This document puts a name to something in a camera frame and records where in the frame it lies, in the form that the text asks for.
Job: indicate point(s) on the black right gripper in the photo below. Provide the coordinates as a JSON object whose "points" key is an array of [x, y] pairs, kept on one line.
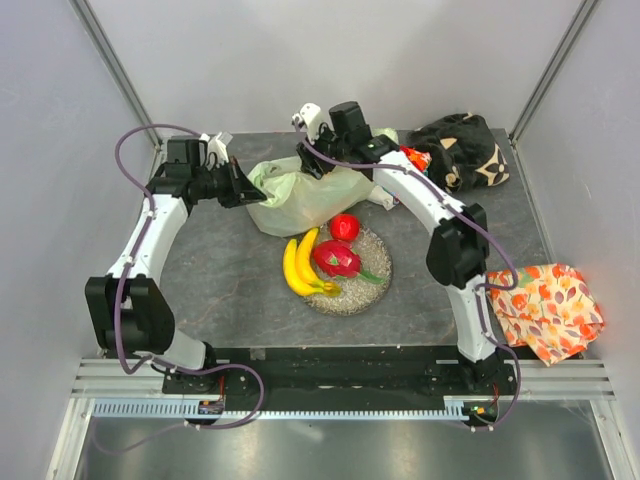
{"points": [[307, 158]]}

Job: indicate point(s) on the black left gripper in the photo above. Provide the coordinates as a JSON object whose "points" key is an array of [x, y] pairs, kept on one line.
{"points": [[241, 190]]}

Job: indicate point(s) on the avocado print plastic bag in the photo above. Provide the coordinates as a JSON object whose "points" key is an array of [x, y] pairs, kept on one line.
{"points": [[296, 202]]}

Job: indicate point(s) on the red fake apple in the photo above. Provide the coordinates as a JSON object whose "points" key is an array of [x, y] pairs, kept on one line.
{"points": [[344, 227]]}

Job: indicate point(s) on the yellow fake banana bunch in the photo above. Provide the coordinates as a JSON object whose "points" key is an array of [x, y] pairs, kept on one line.
{"points": [[298, 272]]}

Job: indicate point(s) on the red fake dragon fruit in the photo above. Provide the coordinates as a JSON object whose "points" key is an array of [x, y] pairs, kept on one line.
{"points": [[337, 259]]}

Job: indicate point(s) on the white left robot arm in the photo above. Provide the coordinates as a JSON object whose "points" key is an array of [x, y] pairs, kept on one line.
{"points": [[129, 313]]}

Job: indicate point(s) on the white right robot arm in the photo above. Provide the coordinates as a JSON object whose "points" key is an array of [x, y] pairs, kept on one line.
{"points": [[458, 249]]}

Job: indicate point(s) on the white cartoon print cloth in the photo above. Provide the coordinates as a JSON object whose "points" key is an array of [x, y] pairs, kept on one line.
{"points": [[421, 160]]}

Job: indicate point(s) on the black beige patterned cloth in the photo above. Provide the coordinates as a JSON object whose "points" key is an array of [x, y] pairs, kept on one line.
{"points": [[464, 153]]}

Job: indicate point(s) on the speckled ceramic plate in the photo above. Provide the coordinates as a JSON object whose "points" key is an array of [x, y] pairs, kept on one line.
{"points": [[357, 294]]}

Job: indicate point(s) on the orange floral cloth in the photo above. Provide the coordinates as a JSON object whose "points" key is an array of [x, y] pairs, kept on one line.
{"points": [[550, 309]]}

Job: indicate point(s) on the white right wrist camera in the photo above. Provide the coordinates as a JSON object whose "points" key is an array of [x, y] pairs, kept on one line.
{"points": [[311, 118]]}

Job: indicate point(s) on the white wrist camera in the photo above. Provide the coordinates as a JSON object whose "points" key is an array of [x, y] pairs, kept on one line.
{"points": [[311, 118], [216, 153]]}

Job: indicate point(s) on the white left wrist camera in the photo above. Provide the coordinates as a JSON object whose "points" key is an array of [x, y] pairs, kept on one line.
{"points": [[216, 153]]}

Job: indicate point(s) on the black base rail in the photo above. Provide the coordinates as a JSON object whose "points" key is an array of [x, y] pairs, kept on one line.
{"points": [[432, 371]]}

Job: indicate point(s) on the grey slotted cable duct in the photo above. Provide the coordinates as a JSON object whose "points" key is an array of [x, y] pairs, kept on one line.
{"points": [[194, 409]]}

